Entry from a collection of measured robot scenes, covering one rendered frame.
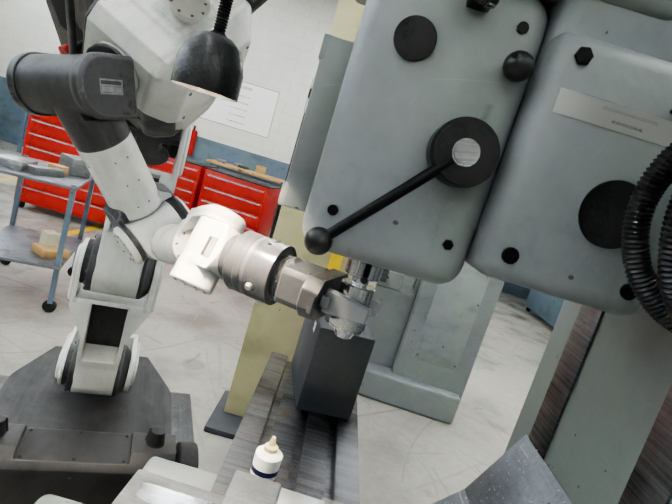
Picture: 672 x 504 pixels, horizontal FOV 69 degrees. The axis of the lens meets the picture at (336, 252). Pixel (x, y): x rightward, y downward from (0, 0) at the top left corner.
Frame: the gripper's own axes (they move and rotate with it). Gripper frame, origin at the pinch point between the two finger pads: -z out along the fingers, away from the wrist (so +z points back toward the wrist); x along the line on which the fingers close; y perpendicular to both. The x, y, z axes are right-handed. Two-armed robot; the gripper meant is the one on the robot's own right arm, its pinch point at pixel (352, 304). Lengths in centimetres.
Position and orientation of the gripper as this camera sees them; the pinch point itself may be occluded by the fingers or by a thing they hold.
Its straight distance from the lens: 64.6
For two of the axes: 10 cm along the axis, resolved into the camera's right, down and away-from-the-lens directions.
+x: 3.3, -0.6, 9.4
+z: -9.0, -3.3, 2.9
